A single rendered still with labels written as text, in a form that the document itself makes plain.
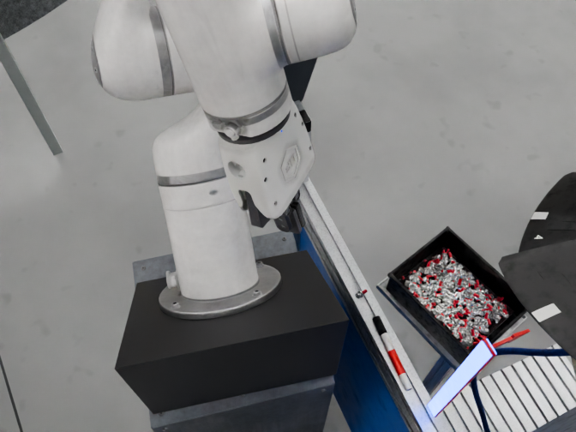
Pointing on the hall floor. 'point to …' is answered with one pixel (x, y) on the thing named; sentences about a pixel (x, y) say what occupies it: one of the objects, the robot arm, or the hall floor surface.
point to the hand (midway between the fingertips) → (288, 216)
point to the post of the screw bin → (436, 375)
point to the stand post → (567, 423)
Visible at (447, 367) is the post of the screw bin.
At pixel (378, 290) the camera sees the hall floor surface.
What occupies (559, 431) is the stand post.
